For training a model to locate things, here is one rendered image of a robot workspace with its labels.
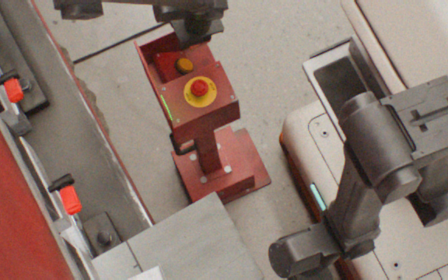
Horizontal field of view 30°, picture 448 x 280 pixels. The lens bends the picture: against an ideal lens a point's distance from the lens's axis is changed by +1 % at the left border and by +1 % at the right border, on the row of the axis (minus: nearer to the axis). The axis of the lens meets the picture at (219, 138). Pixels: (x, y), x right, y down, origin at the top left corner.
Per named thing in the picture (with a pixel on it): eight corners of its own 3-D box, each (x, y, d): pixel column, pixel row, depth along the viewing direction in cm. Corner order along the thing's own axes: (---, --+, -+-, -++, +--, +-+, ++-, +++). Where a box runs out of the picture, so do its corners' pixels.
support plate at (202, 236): (264, 278, 147) (264, 277, 146) (132, 355, 144) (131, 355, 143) (215, 192, 152) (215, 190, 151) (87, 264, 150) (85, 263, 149)
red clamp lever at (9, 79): (22, 89, 125) (14, 66, 134) (-3, 102, 125) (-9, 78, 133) (28, 98, 126) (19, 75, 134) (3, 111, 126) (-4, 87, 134)
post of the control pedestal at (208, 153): (222, 167, 245) (208, 101, 194) (205, 175, 244) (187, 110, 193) (215, 152, 246) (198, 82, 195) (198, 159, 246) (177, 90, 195)
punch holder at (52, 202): (75, 229, 133) (47, 203, 117) (26, 256, 132) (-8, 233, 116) (35, 151, 137) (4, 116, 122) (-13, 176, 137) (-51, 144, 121)
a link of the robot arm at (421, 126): (502, 131, 85) (450, 50, 88) (378, 192, 86) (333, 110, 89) (470, 208, 127) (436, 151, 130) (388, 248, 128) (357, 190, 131)
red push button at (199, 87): (212, 96, 182) (211, 90, 178) (195, 104, 181) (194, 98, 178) (204, 82, 183) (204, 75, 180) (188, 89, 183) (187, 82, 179)
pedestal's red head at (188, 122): (241, 118, 192) (238, 89, 175) (178, 146, 191) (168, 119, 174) (207, 47, 198) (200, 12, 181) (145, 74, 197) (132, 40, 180)
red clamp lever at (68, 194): (81, 201, 119) (68, 170, 127) (55, 215, 119) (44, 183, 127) (86, 210, 120) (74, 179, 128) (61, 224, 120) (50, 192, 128)
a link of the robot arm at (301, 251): (380, 244, 124) (353, 194, 127) (320, 267, 118) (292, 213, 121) (342, 272, 134) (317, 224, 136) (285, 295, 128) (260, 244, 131)
